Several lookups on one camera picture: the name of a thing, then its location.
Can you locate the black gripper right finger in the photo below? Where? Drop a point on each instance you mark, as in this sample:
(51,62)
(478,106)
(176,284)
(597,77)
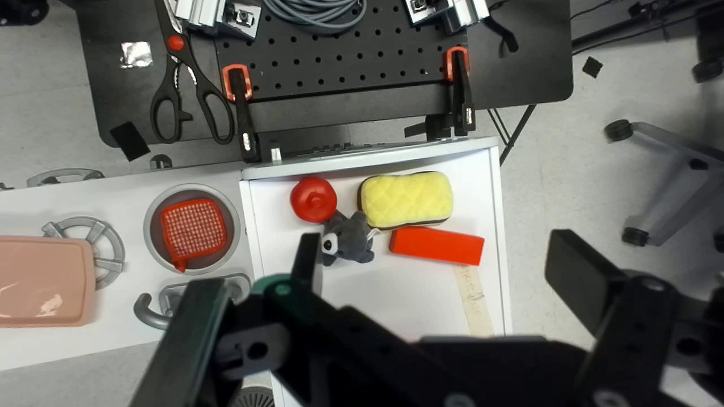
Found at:
(580,275)

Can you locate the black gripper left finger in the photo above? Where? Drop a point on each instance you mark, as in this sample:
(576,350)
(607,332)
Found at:
(306,261)

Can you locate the yellow sponge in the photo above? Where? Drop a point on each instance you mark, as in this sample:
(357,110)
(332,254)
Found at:
(409,198)

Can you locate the grey plush toy animal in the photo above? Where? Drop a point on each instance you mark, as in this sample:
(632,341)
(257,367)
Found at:
(352,240)

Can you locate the red round toy vegetable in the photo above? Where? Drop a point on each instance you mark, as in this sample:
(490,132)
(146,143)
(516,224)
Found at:
(313,200)

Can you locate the beige tape strip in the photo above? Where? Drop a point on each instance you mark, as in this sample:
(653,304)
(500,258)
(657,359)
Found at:
(473,301)

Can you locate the orange mesh strainer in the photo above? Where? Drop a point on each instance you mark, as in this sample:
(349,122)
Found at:
(194,230)

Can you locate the white tray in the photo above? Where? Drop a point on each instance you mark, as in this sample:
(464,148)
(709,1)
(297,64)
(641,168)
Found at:
(421,294)

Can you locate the orange-red rectangular block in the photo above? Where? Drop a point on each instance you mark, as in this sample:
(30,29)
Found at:
(437,244)

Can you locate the grey round ribbed disc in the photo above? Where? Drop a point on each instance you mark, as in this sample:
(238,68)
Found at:
(253,396)

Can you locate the grey toy faucet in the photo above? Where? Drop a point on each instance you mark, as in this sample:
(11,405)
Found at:
(150,310)

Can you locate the small grey round knob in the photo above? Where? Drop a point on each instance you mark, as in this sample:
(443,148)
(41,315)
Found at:
(160,160)

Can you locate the grey toy burner grate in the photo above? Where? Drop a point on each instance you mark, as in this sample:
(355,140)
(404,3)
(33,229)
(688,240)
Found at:
(105,242)

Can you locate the black perforated breadboard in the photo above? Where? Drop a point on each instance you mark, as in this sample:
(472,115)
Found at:
(341,60)

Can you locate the black table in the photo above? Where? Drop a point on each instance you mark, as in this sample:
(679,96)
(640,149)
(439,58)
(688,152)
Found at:
(529,76)

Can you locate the black floor tape square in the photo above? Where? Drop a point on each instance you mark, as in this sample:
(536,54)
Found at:
(594,65)

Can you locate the black foam pad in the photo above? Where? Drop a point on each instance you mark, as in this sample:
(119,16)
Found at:
(131,140)

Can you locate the black scissors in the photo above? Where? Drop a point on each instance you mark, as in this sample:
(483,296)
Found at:
(176,43)

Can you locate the black equipment stand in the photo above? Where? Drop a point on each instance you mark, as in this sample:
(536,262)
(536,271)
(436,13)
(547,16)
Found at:
(709,45)

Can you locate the silver tape piece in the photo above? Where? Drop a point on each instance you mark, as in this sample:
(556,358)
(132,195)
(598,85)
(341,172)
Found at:
(136,54)

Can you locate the aluminium extrusion bar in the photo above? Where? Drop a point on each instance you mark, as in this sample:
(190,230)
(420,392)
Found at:
(198,12)
(477,8)

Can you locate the aluminium corner bracket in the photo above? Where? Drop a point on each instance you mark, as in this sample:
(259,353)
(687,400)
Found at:
(243,19)
(421,10)

